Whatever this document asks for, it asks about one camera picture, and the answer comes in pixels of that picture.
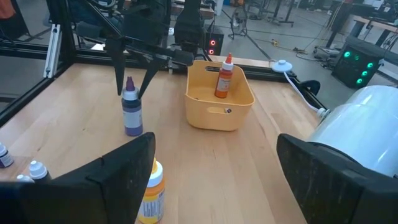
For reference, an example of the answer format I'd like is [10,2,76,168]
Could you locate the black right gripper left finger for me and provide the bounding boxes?
[0,132,156,224]

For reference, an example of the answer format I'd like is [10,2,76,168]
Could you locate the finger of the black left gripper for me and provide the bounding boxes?
[138,58,164,100]
[113,54,127,96]

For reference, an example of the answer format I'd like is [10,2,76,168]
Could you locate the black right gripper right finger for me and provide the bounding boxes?
[275,133,398,224]

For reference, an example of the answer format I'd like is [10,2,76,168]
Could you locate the large yellow food coloring bottle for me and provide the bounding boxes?
[137,157,166,224]

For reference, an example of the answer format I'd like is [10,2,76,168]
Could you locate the large purple food coloring bottle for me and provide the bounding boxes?
[121,76,144,137]

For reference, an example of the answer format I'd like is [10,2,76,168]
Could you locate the large orange food coloring bottle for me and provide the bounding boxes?
[214,52,234,100]

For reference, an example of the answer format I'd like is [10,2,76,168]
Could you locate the person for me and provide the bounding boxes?
[70,0,125,41]

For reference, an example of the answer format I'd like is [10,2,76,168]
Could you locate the yellow plastic bin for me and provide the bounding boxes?
[184,59,256,132]

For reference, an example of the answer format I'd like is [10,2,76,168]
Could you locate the black computer tower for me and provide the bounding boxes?
[330,34,386,90]
[204,26,225,57]

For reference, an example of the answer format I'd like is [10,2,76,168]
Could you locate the white spot lamp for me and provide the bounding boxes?
[307,85,398,178]

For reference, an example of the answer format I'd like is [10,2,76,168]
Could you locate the black aluminium table frame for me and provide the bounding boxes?
[0,0,327,128]

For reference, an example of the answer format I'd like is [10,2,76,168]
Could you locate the silver aluminium bracket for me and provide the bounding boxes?
[43,24,63,78]

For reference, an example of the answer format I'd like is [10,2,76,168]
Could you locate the white lamp cable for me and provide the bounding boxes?
[282,70,330,118]

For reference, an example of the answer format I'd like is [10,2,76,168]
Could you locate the white round cable switch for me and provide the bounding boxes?
[271,59,294,73]

